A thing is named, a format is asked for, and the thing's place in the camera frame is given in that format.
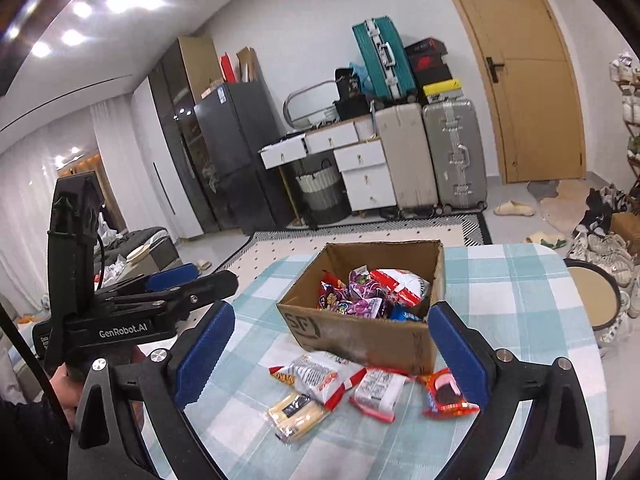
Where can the white drawer desk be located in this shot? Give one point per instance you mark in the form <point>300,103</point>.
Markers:
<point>359,155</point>

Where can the brown SF cardboard box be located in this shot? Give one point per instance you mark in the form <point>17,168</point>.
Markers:
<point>404,346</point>

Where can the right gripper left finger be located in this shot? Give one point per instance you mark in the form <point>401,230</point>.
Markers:
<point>107,443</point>

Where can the teal white checked tablecloth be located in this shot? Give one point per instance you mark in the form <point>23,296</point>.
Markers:
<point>520,297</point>

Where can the beige suitcase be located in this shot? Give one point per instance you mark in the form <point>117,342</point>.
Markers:
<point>408,156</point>

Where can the dark fridge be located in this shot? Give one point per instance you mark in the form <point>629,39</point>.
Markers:
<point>237,122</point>

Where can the round wooden stool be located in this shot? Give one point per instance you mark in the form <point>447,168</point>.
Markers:
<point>598,291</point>

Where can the purple snack bag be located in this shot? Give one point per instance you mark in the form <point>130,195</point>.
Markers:
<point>370,293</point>

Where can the round mirror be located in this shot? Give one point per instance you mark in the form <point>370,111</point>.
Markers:
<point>311,107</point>

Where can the woven laundry basket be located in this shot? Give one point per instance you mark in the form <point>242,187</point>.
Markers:
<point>324,194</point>

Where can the white red small snack pack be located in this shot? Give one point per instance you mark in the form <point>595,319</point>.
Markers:
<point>377,394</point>

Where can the black shoe boxes stack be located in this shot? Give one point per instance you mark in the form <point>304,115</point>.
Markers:
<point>433,78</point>

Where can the small red cookie pack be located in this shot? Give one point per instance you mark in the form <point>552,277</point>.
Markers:
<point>443,396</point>

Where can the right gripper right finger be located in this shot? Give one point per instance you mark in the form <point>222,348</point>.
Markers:
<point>557,440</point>

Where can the dark glass cabinet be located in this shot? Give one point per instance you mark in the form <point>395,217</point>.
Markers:
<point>177,82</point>

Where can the wooden shoe rack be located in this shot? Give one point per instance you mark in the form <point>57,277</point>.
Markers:
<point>624,72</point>

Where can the person's left hand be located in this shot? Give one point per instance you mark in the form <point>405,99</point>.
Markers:
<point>68,391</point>

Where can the red blue snack bag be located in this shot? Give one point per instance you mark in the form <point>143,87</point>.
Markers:
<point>332,291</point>

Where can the white red noodle snack bag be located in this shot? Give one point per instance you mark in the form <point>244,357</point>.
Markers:
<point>322,376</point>

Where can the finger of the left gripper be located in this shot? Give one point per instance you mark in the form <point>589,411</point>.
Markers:
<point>157,282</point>
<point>159,312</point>

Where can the red oreo snack pack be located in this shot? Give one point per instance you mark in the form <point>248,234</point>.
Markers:
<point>406,287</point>

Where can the clear cracker pack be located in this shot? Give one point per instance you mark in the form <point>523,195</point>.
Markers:
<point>294,416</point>

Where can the wooden door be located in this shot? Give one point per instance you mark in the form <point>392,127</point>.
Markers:
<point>530,87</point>

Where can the silver suitcase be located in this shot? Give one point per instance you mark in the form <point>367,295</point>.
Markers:
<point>453,133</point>

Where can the dotted beige rug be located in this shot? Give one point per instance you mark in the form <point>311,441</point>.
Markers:
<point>468,229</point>

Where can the teal suitcase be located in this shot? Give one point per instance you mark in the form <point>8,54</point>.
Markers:
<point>385,59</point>

